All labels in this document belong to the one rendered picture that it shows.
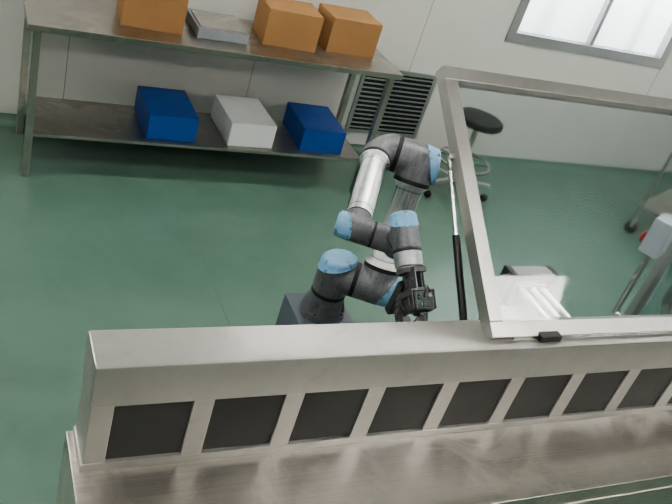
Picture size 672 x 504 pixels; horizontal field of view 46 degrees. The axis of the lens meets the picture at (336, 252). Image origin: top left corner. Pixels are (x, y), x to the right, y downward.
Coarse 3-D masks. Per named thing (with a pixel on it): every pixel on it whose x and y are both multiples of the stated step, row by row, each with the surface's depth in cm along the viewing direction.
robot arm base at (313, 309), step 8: (312, 288) 257; (304, 296) 261; (312, 296) 257; (320, 296) 254; (344, 296) 257; (304, 304) 259; (312, 304) 256; (320, 304) 255; (328, 304) 255; (336, 304) 256; (344, 304) 262; (304, 312) 258; (312, 312) 257; (320, 312) 256; (328, 312) 256; (336, 312) 257; (344, 312) 263; (312, 320) 257; (320, 320) 256; (328, 320) 257; (336, 320) 258
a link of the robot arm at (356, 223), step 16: (368, 144) 241; (384, 144) 240; (368, 160) 236; (384, 160) 238; (368, 176) 230; (352, 192) 228; (368, 192) 225; (352, 208) 220; (368, 208) 221; (336, 224) 215; (352, 224) 215; (368, 224) 215; (352, 240) 217; (368, 240) 215
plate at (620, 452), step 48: (480, 432) 153; (528, 432) 157; (576, 432) 161; (624, 432) 166; (96, 480) 119; (144, 480) 122; (192, 480) 124; (240, 480) 127; (288, 480) 130; (336, 480) 133; (384, 480) 136; (432, 480) 139; (480, 480) 142; (528, 480) 146; (576, 480) 149; (624, 480) 153
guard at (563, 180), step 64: (512, 128) 161; (576, 128) 169; (640, 128) 179; (512, 192) 155; (576, 192) 163; (640, 192) 172; (512, 256) 150; (576, 256) 158; (640, 256) 166; (512, 320) 145
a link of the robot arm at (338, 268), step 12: (336, 252) 254; (348, 252) 255; (324, 264) 250; (336, 264) 248; (348, 264) 249; (360, 264) 253; (324, 276) 251; (336, 276) 249; (348, 276) 250; (324, 288) 252; (336, 288) 252; (348, 288) 251
